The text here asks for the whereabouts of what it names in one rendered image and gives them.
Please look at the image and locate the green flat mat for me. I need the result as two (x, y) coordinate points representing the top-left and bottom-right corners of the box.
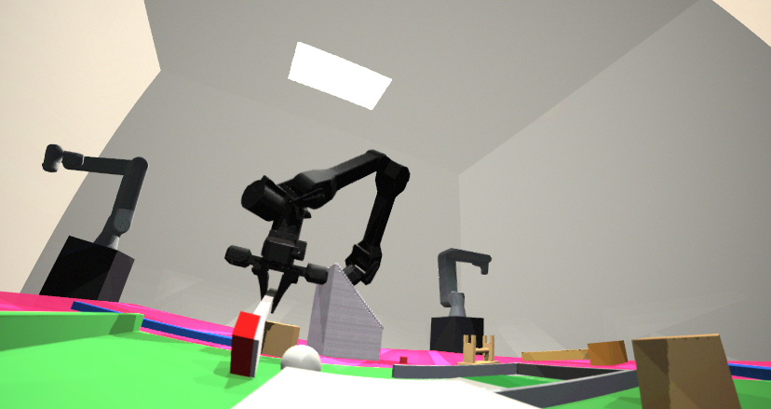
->
(0, 331), (771, 409)

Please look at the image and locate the blue flat bar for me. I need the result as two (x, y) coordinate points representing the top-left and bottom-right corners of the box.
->
(728, 363), (771, 381)
(70, 301), (232, 347)

